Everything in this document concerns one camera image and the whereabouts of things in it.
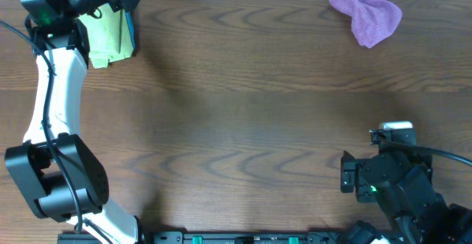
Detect green microfiber cloth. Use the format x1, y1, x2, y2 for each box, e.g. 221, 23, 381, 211
79, 4, 135, 69

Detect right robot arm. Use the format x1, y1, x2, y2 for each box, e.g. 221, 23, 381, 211
340, 150, 471, 243

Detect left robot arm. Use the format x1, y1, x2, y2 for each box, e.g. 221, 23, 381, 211
4, 0, 154, 243

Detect folded blue cloth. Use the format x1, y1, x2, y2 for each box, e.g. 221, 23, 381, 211
125, 12, 136, 49

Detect purple microfiber cloth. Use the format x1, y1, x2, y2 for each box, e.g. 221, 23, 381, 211
329, 0, 403, 49

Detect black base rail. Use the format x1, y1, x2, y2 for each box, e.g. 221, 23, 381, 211
57, 231, 404, 244

